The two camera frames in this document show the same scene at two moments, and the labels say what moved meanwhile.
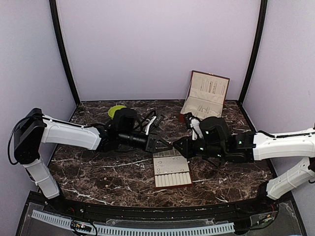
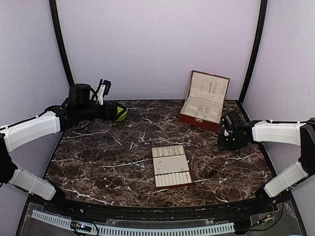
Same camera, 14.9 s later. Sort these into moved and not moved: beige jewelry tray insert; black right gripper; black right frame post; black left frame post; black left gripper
Moved: black right gripper; black left gripper
Not moved: black left frame post; black right frame post; beige jewelry tray insert
